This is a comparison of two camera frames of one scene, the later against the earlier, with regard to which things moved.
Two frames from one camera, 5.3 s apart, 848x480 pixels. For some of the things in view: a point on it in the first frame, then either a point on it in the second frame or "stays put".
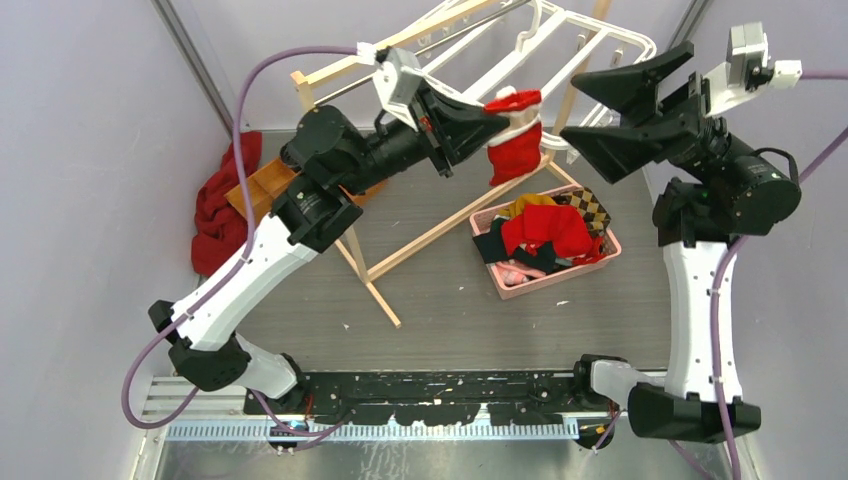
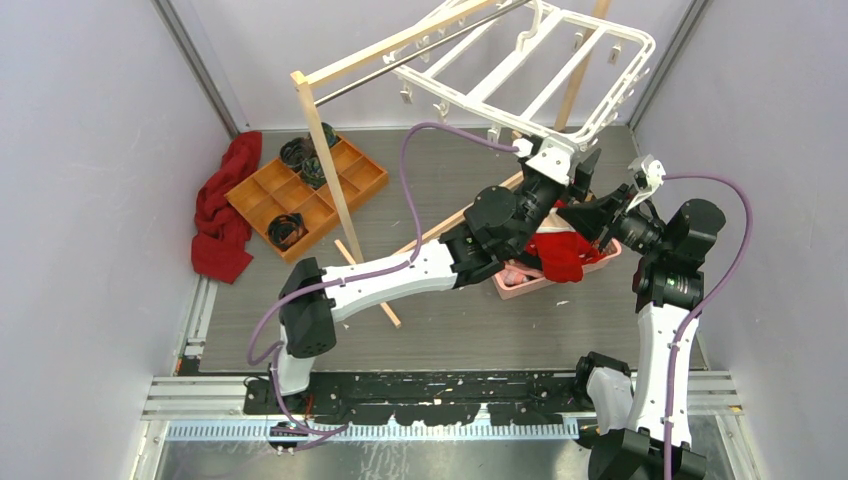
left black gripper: x=453 y=129 → x=578 y=187
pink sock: x=515 y=272 stays put
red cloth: x=219 y=233 stays put
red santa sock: x=517 y=149 → x=561 y=249
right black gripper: x=679 y=117 → x=595 y=217
